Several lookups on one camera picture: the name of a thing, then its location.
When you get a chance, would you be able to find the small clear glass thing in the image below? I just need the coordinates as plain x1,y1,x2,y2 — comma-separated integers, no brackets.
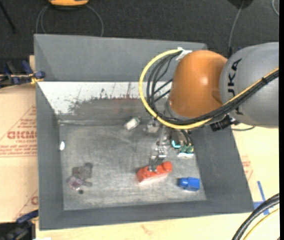
146,120,160,135

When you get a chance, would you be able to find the small clear plastic bottle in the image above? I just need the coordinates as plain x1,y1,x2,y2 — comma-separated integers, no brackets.
124,116,141,131

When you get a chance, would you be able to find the grey toy animal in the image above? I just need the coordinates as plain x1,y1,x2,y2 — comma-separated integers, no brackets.
66,161,94,191

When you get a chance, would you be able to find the grey metal bin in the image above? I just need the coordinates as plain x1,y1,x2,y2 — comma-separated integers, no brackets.
33,33,255,230

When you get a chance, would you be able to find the red toy truck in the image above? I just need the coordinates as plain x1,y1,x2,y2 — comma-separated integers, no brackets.
136,160,173,184

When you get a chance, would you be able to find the blue toy car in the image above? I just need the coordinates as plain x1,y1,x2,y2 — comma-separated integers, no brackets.
177,176,201,192

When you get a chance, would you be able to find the black cylinder on white bracket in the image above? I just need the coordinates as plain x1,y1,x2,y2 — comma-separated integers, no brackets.
209,115,236,132

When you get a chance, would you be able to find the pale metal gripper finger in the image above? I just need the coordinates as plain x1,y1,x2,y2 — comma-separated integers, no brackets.
148,152,158,173
156,146,168,166

